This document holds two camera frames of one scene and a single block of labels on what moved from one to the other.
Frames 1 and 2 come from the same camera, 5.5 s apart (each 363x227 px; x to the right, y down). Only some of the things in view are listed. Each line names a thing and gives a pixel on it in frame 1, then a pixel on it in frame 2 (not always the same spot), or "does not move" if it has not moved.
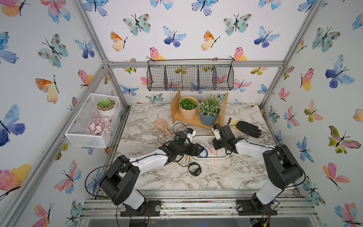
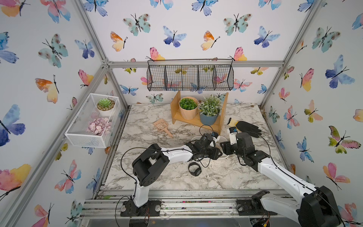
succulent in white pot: x=105 y=107 does not move
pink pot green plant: x=188 y=107 does not move
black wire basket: x=190 y=74 does not move
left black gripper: x=194 y=149 → x=215 y=152
